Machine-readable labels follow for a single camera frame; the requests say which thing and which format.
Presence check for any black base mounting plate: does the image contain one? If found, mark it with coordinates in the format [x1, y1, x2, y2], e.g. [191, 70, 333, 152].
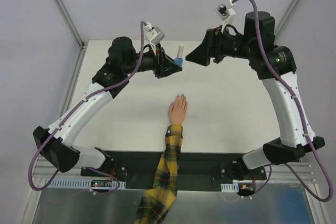
[80, 149, 266, 191]

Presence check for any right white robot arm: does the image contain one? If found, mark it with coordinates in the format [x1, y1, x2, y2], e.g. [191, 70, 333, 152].
[185, 11, 325, 179]

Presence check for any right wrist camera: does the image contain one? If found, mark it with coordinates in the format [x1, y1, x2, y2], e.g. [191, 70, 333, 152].
[215, 0, 236, 32]

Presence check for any yellow plaid sleeve forearm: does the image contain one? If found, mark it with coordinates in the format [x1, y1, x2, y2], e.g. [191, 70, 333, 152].
[134, 125, 183, 223]

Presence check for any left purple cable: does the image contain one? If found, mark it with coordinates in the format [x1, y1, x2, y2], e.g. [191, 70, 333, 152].
[28, 20, 149, 195]

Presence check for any mannequin hand with nails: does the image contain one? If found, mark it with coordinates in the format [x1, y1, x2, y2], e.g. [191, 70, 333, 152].
[168, 94, 188, 125]

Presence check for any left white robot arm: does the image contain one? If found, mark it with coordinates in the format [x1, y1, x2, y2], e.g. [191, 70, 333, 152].
[33, 37, 184, 176]

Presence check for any white nail polish cap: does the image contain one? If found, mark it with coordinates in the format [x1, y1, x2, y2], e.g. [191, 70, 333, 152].
[176, 44, 184, 58]

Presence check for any purple cable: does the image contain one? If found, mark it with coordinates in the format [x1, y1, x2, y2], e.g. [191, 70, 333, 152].
[28, 20, 149, 195]
[223, 0, 332, 202]

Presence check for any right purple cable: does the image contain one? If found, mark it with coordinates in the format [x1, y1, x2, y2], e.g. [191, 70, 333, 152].
[223, 0, 332, 202]

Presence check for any left aluminium frame post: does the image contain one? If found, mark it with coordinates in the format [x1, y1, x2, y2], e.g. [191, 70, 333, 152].
[54, 0, 85, 49]

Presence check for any blue nail polish bottle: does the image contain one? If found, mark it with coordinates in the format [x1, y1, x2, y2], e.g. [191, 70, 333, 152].
[174, 57, 183, 68]

